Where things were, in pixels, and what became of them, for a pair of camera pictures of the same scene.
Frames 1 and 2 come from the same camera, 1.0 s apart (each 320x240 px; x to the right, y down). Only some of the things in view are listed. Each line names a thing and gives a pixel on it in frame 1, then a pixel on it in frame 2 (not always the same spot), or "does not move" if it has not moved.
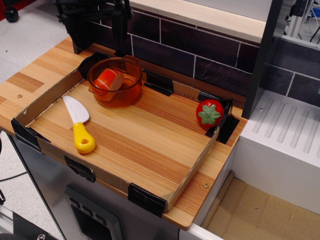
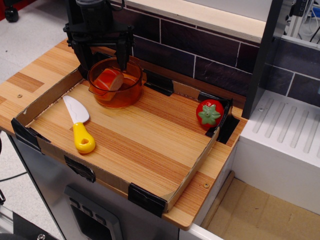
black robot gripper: x=83 y=18 -> x=93 y=25
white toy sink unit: x=278 y=150 does not move
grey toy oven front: x=86 y=210 does not move
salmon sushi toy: x=109 y=79 does not move
